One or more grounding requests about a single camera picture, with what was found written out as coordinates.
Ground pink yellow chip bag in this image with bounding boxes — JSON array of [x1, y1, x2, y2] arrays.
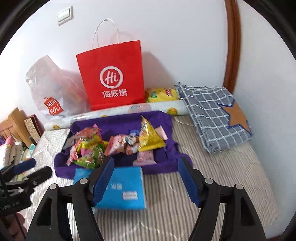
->
[[66, 125, 103, 166]]

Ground green snack bag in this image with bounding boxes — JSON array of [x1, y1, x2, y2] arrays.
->
[[74, 139, 108, 169]]

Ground blue tissue pack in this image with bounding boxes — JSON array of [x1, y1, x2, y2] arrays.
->
[[73, 166, 148, 210]]

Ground red white lychee snack bag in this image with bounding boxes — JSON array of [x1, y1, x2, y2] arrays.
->
[[104, 134, 127, 156]]

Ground yellow snack bag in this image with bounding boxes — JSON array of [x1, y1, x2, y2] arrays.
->
[[138, 116, 166, 152]]

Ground small blue snack packet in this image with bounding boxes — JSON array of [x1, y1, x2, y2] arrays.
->
[[129, 129, 140, 137]]

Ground person's left hand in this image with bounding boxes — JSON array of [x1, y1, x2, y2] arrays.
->
[[6, 212, 27, 241]]

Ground wooden bedside furniture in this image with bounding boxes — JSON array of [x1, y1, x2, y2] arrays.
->
[[0, 108, 32, 148]]

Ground white Miniso plastic bag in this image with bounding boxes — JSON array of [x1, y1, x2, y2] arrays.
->
[[26, 55, 90, 121]]

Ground purple towel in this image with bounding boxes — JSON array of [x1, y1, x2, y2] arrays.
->
[[54, 111, 193, 179]]

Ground grey plaid fabric bag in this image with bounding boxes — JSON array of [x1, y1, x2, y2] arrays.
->
[[175, 82, 253, 154]]

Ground small pink snack packet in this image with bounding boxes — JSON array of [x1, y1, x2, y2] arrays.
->
[[133, 150, 156, 166]]

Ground pink wafer packet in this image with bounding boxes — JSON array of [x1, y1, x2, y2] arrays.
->
[[155, 126, 168, 141]]

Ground red Haidilao paper bag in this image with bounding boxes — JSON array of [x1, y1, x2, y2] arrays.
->
[[76, 30, 145, 110]]

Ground white fruit-print roll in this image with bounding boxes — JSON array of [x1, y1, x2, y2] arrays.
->
[[44, 100, 189, 131]]

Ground yellow lemon tea pack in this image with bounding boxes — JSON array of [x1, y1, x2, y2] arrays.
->
[[145, 87, 178, 102]]

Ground black cable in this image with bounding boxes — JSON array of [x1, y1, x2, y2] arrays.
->
[[0, 171, 28, 241]]

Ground white wall switch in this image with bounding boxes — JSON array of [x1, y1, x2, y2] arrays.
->
[[57, 6, 74, 26]]

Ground wooden door frame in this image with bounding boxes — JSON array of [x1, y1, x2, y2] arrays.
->
[[223, 0, 241, 93]]

